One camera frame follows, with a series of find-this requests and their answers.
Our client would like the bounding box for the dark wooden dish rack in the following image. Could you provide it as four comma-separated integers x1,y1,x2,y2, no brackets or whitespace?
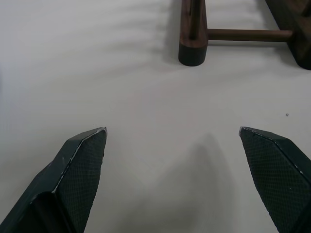
178,0,311,71

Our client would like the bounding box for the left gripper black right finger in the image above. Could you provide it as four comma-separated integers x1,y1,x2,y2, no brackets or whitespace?
238,126,311,233

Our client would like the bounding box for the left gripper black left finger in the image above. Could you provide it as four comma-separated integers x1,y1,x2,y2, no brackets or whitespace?
0,126,108,233

